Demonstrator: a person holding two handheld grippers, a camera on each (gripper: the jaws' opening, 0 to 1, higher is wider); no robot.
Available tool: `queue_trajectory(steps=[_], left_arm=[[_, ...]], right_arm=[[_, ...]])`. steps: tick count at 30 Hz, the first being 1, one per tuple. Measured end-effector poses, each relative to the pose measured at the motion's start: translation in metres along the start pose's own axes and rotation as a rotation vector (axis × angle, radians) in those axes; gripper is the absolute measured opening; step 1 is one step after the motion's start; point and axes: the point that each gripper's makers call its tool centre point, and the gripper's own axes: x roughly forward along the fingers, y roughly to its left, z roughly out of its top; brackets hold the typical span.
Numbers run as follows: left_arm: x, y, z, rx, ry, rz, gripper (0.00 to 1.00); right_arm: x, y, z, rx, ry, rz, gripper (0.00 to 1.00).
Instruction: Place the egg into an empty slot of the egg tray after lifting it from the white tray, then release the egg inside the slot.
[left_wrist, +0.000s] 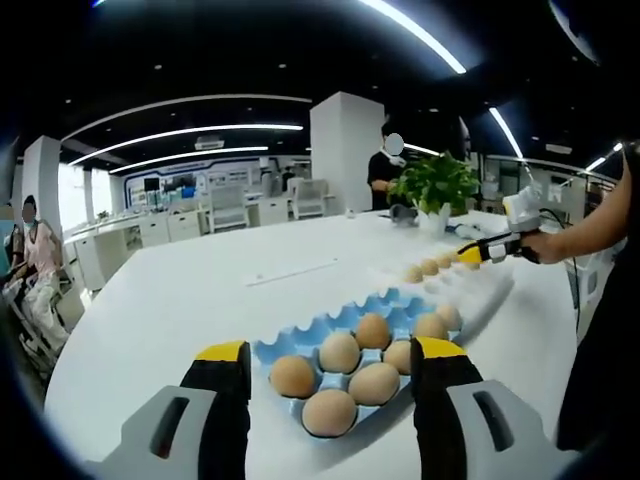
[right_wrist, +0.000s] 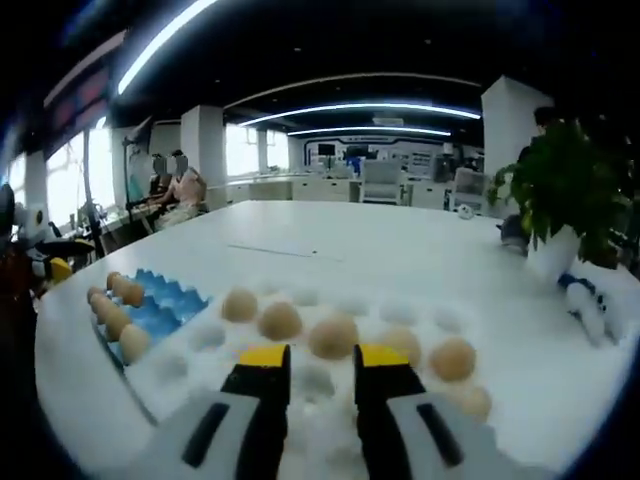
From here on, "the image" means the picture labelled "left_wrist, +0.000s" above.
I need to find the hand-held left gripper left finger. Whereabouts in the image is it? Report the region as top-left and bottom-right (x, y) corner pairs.
(119, 339), (254, 480)

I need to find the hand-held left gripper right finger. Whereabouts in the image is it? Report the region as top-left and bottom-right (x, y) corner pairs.
(409, 334), (546, 480)

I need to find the brown chicken egg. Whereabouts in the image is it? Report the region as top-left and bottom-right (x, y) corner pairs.
(269, 354), (317, 399)
(382, 340), (414, 376)
(354, 312), (392, 351)
(302, 388), (359, 437)
(435, 304), (462, 331)
(318, 332), (361, 374)
(412, 312), (450, 342)
(347, 362), (402, 405)

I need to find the pile of brown eggs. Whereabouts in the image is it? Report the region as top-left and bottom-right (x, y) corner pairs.
(403, 251), (481, 296)

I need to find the blue egg tray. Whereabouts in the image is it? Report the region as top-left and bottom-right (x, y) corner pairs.
(253, 292), (464, 441)

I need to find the white egg plate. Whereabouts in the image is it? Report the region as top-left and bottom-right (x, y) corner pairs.
(369, 257), (516, 347)

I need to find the person's right hand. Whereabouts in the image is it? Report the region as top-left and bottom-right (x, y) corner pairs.
(519, 230), (559, 267)

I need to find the white blue toy robot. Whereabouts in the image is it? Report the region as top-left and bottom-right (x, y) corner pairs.
(446, 222), (487, 242)

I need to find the green potted plant white pot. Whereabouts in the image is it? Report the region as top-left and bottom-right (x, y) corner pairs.
(387, 152), (481, 236)

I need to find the long ceiling light strip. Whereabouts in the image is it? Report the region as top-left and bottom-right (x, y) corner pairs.
(359, 0), (467, 75)
(488, 106), (524, 159)

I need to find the grey lumpy object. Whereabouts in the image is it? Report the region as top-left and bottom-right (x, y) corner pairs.
(389, 203), (419, 225)

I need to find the white table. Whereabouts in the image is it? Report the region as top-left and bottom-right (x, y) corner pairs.
(43, 209), (586, 480)

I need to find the white square pillar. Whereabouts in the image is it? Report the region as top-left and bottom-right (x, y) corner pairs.
(22, 135), (64, 231)
(309, 91), (386, 216)

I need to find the white office chair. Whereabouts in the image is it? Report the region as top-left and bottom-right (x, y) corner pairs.
(289, 178), (332, 221)
(207, 187), (250, 235)

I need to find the row of white desks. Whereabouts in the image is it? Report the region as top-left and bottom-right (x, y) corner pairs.
(64, 202), (296, 296)

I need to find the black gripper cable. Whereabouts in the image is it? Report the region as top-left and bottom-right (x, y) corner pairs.
(539, 208), (584, 312)

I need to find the blue framed wall display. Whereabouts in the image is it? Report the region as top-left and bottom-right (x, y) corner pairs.
(122, 158), (261, 209)

